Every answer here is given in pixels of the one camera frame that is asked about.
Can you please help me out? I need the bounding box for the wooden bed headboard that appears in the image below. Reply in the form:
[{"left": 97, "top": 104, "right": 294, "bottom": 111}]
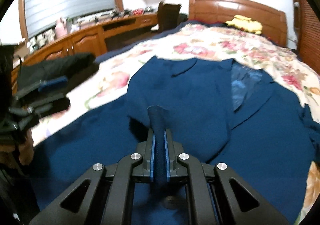
[{"left": 189, "top": 0, "right": 288, "bottom": 47}]

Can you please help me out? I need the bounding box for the wooden desk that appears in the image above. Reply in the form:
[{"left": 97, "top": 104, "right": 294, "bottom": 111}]
[{"left": 11, "top": 11, "right": 160, "bottom": 83}]

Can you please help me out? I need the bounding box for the floral blanket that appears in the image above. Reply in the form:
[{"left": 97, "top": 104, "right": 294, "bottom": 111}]
[{"left": 31, "top": 24, "right": 320, "bottom": 225}]

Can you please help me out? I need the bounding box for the person's dark clothing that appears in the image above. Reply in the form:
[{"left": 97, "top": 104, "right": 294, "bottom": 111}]
[{"left": 0, "top": 160, "right": 40, "bottom": 220}]

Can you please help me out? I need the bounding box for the pile of desk clutter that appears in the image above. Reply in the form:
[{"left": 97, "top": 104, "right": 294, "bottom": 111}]
[{"left": 27, "top": 8, "right": 155, "bottom": 48}]

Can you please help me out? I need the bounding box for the person's left hand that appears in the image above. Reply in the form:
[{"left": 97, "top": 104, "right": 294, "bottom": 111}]
[{"left": 0, "top": 131, "right": 35, "bottom": 166}]

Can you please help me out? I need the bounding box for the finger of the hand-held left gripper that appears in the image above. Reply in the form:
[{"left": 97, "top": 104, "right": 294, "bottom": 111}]
[
  {"left": 9, "top": 98, "right": 70, "bottom": 117},
  {"left": 15, "top": 76, "right": 68, "bottom": 101}
]

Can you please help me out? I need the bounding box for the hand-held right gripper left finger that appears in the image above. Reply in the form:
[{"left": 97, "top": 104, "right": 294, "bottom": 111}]
[{"left": 29, "top": 129, "right": 157, "bottom": 225}]

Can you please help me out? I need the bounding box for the dark blue coat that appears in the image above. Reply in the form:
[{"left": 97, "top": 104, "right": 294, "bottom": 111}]
[{"left": 30, "top": 56, "right": 320, "bottom": 225}]

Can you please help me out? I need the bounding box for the black cloth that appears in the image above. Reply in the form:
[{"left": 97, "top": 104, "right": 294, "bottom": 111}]
[{"left": 15, "top": 53, "right": 100, "bottom": 98}]

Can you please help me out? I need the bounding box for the yellow plush toy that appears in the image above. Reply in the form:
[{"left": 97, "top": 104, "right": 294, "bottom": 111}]
[{"left": 224, "top": 15, "right": 263, "bottom": 35}]

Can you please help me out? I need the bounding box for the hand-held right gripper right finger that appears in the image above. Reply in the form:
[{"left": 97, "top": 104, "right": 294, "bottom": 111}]
[{"left": 164, "top": 130, "right": 290, "bottom": 225}]

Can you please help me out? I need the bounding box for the wooden louvered wardrobe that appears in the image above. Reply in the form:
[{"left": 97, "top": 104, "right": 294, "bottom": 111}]
[{"left": 290, "top": 0, "right": 320, "bottom": 63}]

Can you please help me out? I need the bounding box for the dark wooden chair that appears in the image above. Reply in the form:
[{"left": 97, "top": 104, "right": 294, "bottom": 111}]
[{"left": 151, "top": 1, "right": 188, "bottom": 33}]

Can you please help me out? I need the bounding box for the pink bag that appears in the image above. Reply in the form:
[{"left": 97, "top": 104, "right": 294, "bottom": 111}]
[{"left": 55, "top": 17, "right": 67, "bottom": 38}]

